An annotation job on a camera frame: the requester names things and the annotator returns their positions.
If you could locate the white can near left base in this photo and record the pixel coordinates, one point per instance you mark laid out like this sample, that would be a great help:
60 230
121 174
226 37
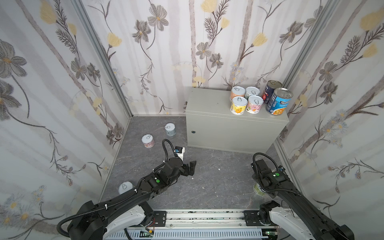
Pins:
124 187

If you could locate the grey metal cabinet box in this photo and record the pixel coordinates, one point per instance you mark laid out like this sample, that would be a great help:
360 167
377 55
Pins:
211 124

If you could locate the pink small can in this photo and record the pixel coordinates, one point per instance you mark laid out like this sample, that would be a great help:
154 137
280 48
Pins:
148 141

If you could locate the green small can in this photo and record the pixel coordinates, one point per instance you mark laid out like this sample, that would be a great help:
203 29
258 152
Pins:
258 190

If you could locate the grey-label small can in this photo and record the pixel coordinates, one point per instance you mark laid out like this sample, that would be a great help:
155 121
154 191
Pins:
251 91

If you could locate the orange small can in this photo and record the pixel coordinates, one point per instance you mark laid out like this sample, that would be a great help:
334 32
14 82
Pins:
237 92

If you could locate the white slotted cable duct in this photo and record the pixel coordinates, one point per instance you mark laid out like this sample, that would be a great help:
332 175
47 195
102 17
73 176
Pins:
198 234

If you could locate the blue soup can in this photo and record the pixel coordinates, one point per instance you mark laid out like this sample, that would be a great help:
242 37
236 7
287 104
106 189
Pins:
279 101

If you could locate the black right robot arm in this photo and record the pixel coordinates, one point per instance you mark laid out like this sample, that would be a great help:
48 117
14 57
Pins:
311 223

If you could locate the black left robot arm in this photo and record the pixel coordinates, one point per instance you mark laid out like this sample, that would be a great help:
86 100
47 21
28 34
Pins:
98 221

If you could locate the teal small can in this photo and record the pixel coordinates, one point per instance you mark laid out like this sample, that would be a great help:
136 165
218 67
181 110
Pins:
170 129

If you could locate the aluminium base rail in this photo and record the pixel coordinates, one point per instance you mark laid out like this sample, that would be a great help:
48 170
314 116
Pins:
206 219

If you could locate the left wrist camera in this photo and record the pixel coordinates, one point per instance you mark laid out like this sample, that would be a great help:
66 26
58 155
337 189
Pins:
179 152

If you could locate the red and navy tall can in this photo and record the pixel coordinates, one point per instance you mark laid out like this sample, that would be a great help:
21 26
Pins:
269 90

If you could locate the yellow small can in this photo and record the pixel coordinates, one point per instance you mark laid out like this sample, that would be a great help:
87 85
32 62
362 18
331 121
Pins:
238 105

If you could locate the brown-label small can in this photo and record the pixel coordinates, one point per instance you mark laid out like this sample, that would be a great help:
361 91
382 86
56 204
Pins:
254 104

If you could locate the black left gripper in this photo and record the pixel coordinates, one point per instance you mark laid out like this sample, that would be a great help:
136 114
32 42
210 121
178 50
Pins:
186 169

